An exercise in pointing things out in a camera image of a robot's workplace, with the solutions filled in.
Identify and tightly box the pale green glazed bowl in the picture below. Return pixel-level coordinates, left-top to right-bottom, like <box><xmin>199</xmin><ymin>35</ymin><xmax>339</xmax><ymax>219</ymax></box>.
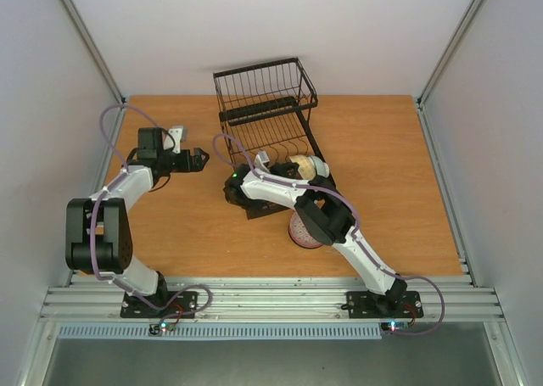
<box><xmin>311</xmin><ymin>156</ymin><xmax>330</xmax><ymax>178</ymax></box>

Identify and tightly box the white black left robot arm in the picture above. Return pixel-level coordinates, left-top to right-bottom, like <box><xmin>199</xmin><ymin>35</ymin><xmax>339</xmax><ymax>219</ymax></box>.
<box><xmin>65</xmin><ymin>126</ymin><xmax>210</xmax><ymax>316</ymax></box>

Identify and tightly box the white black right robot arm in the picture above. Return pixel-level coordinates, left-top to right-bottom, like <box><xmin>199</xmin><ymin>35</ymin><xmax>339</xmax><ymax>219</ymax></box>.
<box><xmin>223</xmin><ymin>162</ymin><xmax>406</xmax><ymax>317</ymax></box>

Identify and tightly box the left small circuit board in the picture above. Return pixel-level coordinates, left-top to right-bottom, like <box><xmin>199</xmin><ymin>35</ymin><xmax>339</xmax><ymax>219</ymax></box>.
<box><xmin>148</xmin><ymin>322</ymin><xmax>176</xmax><ymax>336</ymax></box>

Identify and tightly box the small circuit board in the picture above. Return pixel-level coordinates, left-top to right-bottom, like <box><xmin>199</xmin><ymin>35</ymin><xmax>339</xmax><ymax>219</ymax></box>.
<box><xmin>381</xmin><ymin>321</ymin><xmax>413</xmax><ymax>333</ymax></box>
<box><xmin>148</xmin><ymin>322</ymin><xmax>176</xmax><ymax>336</ymax></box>

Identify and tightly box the right small circuit board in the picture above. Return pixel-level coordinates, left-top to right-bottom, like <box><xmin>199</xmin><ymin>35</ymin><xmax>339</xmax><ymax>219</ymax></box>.
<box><xmin>381</xmin><ymin>321</ymin><xmax>413</xmax><ymax>333</ymax></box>

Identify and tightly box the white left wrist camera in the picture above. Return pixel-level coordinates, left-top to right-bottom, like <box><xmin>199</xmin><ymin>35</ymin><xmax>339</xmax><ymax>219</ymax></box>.
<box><xmin>164</xmin><ymin>126</ymin><xmax>188</xmax><ymax>154</ymax></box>

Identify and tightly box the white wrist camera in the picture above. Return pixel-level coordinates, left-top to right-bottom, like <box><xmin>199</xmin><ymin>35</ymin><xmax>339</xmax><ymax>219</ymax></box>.
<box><xmin>254</xmin><ymin>150</ymin><xmax>270</xmax><ymax>173</ymax></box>
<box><xmin>164</xmin><ymin>126</ymin><xmax>188</xmax><ymax>154</ymax></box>

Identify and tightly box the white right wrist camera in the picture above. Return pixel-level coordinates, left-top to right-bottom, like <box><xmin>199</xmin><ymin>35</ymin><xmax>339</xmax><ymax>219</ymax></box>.
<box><xmin>254</xmin><ymin>150</ymin><xmax>270</xmax><ymax>173</ymax></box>

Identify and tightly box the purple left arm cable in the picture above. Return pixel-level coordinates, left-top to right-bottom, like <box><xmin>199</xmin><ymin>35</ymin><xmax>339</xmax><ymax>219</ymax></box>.
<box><xmin>91</xmin><ymin>103</ymin><xmax>176</xmax><ymax>310</ymax></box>

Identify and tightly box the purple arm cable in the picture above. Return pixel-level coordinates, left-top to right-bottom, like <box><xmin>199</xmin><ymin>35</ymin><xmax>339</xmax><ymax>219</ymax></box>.
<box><xmin>211</xmin><ymin>133</ymin><xmax>446</xmax><ymax>337</ymax></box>
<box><xmin>91</xmin><ymin>103</ymin><xmax>176</xmax><ymax>310</ymax></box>

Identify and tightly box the black wire dish rack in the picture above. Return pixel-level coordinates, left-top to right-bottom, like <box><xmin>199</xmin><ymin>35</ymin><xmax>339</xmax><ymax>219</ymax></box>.
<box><xmin>212</xmin><ymin>57</ymin><xmax>336</xmax><ymax>221</ymax></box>

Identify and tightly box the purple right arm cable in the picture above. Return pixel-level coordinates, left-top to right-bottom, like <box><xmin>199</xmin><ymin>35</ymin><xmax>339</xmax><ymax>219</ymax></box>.
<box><xmin>211</xmin><ymin>133</ymin><xmax>446</xmax><ymax>337</ymax></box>

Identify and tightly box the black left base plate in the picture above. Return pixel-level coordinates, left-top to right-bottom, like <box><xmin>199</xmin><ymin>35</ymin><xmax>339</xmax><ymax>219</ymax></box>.
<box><xmin>120</xmin><ymin>291</ymin><xmax>199</xmax><ymax>319</ymax></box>

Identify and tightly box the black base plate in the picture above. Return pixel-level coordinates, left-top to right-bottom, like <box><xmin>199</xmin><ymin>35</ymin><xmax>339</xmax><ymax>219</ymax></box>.
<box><xmin>341</xmin><ymin>291</ymin><xmax>424</xmax><ymax>319</ymax></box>
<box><xmin>120</xmin><ymin>291</ymin><xmax>199</xmax><ymax>319</ymax></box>

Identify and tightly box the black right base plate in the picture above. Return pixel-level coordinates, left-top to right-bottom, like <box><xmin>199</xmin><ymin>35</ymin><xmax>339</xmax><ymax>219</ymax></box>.
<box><xmin>341</xmin><ymin>291</ymin><xmax>424</xmax><ymax>319</ymax></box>

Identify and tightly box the grey slotted cable duct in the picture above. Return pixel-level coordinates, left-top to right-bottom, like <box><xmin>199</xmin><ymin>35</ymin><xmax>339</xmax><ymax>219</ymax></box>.
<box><xmin>58</xmin><ymin>322</ymin><xmax>382</xmax><ymax>341</ymax></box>

